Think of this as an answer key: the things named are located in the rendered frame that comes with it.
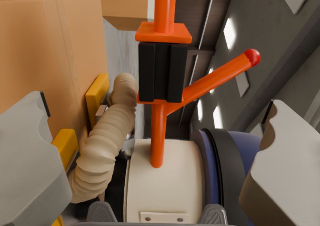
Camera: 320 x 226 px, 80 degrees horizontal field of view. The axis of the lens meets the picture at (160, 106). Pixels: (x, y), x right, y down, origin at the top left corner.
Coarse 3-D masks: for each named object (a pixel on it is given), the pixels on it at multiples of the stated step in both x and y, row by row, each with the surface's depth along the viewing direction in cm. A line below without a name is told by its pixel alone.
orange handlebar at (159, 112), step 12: (156, 0) 19; (168, 0) 19; (156, 12) 20; (168, 12) 20; (156, 24) 20; (168, 24) 20; (156, 108) 26; (156, 120) 27; (156, 132) 28; (156, 144) 29; (156, 156) 30
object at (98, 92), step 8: (96, 80) 38; (104, 80) 39; (96, 88) 35; (104, 88) 39; (88, 96) 33; (96, 96) 34; (104, 96) 38; (88, 104) 34; (96, 104) 34; (104, 104) 37; (88, 112) 35; (96, 112) 35
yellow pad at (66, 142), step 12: (60, 132) 25; (72, 132) 25; (60, 144) 23; (72, 144) 25; (60, 156) 22; (72, 156) 25; (72, 168) 24; (72, 204) 24; (84, 204) 26; (60, 216) 21; (72, 216) 24; (84, 216) 25
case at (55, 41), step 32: (0, 0) 16; (32, 0) 20; (64, 0) 26; (96, 0) 38; (0, 32) 16; (32, 32) 20; (64, 32) 26; (96, 32) 39; (0, 64) 16; (32, 64) 20; (64, 64) 27; (96, 64) 40; (0, 96) 16; (64, 96) 27; (64, 128) 28
